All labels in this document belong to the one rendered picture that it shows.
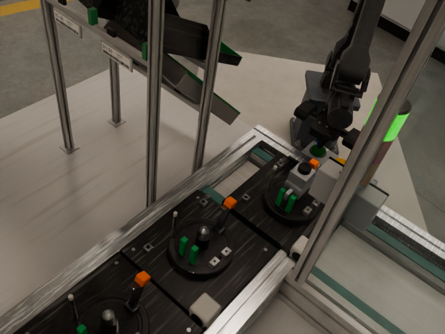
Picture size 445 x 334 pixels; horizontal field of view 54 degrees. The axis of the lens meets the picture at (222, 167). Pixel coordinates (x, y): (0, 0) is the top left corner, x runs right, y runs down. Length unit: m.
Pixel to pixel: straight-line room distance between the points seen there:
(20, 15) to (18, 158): 2.52
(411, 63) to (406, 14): 3.56
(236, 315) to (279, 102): 0.85
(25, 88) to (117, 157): 1.78
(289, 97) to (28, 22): 2.46
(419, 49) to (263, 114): 0.94
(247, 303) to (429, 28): 0.61
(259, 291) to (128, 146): 0.60
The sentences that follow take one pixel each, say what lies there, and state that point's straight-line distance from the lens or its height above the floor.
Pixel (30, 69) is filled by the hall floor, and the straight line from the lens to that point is 3.14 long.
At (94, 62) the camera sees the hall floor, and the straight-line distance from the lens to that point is 3.17.
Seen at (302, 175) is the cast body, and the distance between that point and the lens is 0.98.
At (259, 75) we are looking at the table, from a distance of 1.65.
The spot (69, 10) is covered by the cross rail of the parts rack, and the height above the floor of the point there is 1.31.
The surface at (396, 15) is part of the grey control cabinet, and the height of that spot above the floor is 0.18.
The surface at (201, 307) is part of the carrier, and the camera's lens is 0.87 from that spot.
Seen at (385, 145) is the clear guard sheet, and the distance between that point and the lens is 0.68.
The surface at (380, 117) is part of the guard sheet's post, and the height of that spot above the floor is 1.41.
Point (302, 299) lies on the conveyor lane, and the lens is 1.00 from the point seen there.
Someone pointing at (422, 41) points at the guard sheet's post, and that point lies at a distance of 0.58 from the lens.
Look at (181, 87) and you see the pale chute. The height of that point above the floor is 1.18.
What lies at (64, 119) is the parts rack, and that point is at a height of 0.97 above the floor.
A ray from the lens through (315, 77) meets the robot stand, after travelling 1.34.
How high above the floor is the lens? 1.77
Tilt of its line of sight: 46 degrees down
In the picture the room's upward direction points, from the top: 11 degrees clockwise
